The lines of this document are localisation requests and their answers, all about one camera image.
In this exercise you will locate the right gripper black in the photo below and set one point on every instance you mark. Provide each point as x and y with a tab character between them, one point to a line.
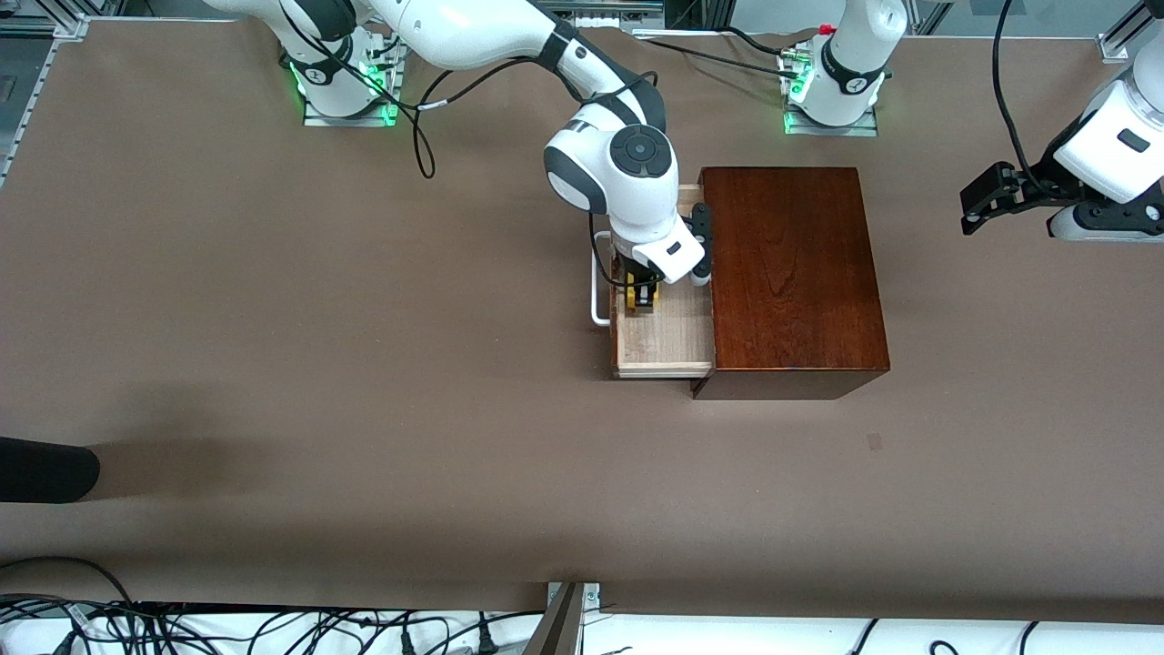
639	278

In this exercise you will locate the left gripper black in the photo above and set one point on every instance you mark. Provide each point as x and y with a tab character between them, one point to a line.
1037	188

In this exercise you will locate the yellow cube block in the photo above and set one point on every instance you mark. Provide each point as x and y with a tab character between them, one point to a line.
630	297

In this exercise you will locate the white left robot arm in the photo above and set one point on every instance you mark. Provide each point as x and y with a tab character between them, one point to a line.
850	64

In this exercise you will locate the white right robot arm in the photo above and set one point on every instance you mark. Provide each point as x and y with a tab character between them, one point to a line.
627	182

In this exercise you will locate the dark brown wooden cabinet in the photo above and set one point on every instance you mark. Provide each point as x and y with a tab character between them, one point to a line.
791	273

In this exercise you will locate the brown paper table cover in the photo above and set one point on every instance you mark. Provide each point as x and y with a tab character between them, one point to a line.
455	455

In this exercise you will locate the black rounded object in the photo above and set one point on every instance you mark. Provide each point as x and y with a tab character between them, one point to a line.
45	470

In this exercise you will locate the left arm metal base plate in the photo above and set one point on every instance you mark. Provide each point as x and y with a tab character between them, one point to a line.
832	129

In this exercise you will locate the aluminium corner bracket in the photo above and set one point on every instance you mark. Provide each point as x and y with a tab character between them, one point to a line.
71	27
1114	47

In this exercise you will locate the aluminium bracket plate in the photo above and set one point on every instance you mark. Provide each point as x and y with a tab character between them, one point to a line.
591	596

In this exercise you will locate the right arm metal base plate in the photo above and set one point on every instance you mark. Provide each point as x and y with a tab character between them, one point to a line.
350	120

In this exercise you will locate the grey metal post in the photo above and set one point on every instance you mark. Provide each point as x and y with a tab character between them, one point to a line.
556	632

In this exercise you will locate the aluminium frame rail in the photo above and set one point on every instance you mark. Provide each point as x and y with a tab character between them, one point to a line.
32	100

